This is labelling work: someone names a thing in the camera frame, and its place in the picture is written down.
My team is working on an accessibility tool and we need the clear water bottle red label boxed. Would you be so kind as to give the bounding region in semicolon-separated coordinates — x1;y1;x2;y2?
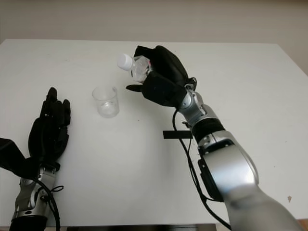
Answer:
116;53;154;84

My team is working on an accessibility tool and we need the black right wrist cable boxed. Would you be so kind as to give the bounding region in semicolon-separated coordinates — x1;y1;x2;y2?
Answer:
172;107;232;230

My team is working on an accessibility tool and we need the black tape strip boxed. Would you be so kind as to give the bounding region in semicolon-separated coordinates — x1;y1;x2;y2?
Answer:
163;131;193;140

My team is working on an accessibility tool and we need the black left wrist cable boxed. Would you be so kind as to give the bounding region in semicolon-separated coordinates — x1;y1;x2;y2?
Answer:
36;177;64;231

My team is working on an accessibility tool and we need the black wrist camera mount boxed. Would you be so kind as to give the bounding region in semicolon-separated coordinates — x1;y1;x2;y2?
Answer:
142;73;188;108
0;137;43;180

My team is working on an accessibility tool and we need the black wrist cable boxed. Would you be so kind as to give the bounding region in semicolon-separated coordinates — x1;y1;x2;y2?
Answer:
172;107;232;230
36;177;64;231

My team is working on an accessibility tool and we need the clear plastic cup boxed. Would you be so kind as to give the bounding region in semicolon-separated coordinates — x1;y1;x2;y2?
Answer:
91;86;120;119

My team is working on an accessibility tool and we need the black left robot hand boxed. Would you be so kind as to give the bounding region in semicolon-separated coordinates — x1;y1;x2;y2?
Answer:
27;87;72;167

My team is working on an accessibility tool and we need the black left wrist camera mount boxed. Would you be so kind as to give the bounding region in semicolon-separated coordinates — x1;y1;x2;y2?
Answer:
0;137;43;180

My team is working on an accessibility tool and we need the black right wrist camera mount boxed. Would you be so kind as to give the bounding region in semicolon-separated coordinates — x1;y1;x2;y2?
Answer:
142;73;188;108

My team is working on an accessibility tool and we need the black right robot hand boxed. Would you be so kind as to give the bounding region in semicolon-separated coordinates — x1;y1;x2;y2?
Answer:
125;45;191;92

